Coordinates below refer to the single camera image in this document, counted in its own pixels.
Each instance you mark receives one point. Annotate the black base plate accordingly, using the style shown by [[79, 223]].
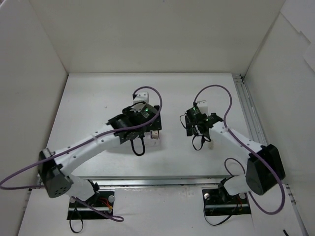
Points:
[[77, 211], [214, 205]]

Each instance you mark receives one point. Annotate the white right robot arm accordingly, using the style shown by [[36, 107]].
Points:
[[258, 178]]

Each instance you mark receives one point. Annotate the pink white mini stapler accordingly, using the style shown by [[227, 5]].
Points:
[[155, 134]]

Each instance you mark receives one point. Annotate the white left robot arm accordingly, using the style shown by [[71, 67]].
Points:
[[56, 169]]

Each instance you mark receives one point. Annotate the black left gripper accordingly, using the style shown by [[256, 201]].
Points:
[[152, 123]]

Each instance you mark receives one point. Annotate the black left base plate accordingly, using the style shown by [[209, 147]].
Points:
[[77, 211]]

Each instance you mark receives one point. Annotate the aluminium right side rail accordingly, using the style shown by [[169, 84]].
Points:
[[249, 111]]

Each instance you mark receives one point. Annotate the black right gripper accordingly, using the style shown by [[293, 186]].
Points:
[[188, 125]]

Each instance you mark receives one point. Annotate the aluminium front rail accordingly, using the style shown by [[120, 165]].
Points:
[[157, 180]]

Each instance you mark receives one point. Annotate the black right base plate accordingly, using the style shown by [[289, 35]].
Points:
[[214, 205]]

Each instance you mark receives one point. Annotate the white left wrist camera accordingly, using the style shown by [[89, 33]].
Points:
[[141, 96]]

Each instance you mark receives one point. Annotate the white divided organizer right box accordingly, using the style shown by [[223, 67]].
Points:
[[149, 142]]

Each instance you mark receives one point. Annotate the aluminium rail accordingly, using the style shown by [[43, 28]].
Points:
[[249, 111], [157, 180]]

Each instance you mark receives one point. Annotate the beige eraser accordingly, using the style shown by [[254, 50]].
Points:
[[211, 145]]

